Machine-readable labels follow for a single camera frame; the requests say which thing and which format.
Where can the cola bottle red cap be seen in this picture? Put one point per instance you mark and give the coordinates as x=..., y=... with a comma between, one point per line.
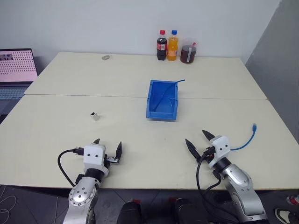
x=161, y=47

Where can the clear jar with brown liquid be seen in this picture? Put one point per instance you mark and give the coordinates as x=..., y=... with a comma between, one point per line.
x=188, y=52

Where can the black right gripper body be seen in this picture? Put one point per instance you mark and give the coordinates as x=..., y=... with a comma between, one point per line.
x=206, y=154

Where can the dark rounded shape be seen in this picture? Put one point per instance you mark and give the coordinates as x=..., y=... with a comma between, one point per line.
x=129, y=212
x=187, y=211

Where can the black and white shoe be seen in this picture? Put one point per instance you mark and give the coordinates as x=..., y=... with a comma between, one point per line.
x=285, y=215

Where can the blue plastic storage bin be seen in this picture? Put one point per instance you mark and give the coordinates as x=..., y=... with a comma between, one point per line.
x=162, y=100

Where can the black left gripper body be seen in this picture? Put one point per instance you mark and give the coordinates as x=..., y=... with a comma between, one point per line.
x=111, y=160

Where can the small white adapter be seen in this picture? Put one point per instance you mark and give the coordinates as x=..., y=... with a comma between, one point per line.
x=94, y=116

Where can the red and white shoe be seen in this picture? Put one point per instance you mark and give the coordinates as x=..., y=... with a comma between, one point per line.
x=293, y=200

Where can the orange soda bottle blue cap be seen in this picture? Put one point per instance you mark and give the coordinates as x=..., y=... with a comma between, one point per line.
x=172, y=47

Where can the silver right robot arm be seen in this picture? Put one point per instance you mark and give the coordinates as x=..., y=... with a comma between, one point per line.
x=243, y=189

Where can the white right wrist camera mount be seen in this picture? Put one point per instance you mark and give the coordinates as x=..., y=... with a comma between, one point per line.
x=220, y=149

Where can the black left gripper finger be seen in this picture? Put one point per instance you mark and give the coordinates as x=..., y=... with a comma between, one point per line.
x=96, y=141
x=119, y=151

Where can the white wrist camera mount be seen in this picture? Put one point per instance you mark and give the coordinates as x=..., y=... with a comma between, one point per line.
x=220, y=149
x=94, y=156

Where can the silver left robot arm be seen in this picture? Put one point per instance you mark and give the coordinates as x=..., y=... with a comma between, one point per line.
x=80, y=194

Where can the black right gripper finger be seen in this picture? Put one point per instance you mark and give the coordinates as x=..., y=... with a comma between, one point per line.
x=208, y=135
x=192, y=149

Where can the grey laptop with pink screen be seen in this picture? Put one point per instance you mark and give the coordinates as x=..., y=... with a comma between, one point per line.
x=14, y=74

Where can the small clear plastic piece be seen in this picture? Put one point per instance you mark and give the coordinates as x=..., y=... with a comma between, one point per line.
x=106, y=57

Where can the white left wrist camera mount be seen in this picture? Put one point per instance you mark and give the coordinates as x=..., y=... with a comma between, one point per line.
x=94, y=156

